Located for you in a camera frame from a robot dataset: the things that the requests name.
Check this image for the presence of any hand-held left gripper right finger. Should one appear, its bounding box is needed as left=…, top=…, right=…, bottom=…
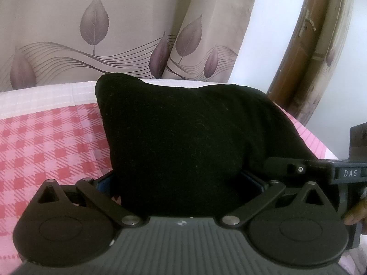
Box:
left=219, top=170, right=334, bottom=230

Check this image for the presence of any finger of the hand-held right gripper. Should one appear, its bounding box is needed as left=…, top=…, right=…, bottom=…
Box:
left=263, top=157, right=334, bottom=179

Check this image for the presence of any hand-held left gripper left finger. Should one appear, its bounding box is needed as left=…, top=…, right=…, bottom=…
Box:
left=29, top=173, right=144, bottom=228

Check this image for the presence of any black printed t-shirt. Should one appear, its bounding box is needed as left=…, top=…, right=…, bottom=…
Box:
left=94, top=74, right=317, bottom=217

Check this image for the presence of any person's right hand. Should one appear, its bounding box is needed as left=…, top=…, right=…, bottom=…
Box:
left=342, top=196, right=367, bottom=226

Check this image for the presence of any pink and white checked bedsheet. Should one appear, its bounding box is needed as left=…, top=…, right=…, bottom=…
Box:
left=0, top=79, right=339, bottom=275

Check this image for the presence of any brown wooden door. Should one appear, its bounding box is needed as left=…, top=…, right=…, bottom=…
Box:
left=267, top=0, right=334, bottom=121

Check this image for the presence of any metal door handle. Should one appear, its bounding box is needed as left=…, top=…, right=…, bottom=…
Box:
left=299, top=8, right=316, bottom=37

